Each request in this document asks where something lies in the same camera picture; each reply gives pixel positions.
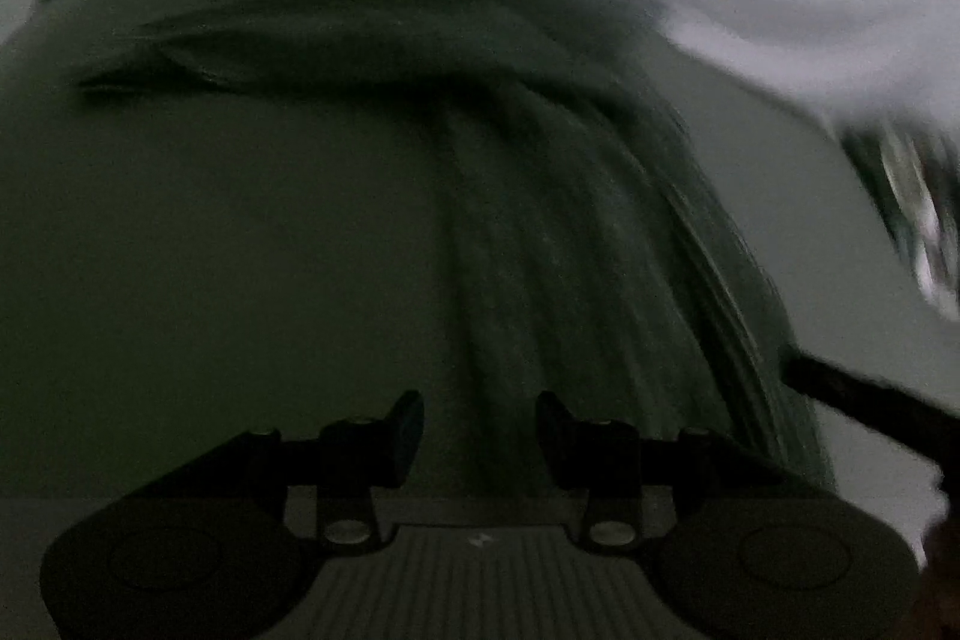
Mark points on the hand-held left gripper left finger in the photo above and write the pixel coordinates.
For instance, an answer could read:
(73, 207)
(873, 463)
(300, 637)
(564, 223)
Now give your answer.
(401, 437)

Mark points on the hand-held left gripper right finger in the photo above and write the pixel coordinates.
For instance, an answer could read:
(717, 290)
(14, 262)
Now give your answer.
(559, 445)

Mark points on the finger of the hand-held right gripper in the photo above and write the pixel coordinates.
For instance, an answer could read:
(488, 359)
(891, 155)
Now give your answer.
(862, 400)

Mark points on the blue checked shirt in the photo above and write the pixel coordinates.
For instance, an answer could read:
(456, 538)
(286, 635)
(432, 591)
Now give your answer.
(562, 235)

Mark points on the white garment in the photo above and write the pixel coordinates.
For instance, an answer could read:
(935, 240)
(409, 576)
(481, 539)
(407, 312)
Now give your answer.
(926, 250)

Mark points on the grey folded garment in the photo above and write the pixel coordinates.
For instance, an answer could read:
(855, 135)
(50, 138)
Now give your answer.
(874, 175)

